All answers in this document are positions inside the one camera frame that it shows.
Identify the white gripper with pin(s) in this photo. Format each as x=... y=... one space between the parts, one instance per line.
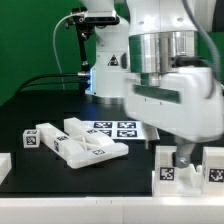
x=188 y=103

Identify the white chair seat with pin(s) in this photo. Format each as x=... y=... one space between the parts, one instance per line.
x=188 y=180

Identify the white chair back frame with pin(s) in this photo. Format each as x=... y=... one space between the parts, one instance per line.
x=79 y=144

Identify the white tagged cube nut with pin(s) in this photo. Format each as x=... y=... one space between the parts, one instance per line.
x=31 y=138

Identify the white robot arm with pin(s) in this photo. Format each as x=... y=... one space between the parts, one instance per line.
x=166 y=68

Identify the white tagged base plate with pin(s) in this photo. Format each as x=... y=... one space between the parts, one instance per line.
x=119 y=130

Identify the white front fence rail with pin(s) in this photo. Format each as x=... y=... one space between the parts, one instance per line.
x=96 y=210

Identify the white fence rail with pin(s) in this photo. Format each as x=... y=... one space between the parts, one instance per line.
x=96 y=210
x=5 y=165

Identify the black camera on stand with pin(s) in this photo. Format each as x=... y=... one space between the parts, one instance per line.
x=85 y=27

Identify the white left fence rail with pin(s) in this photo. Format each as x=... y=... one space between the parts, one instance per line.
x=5 y=165

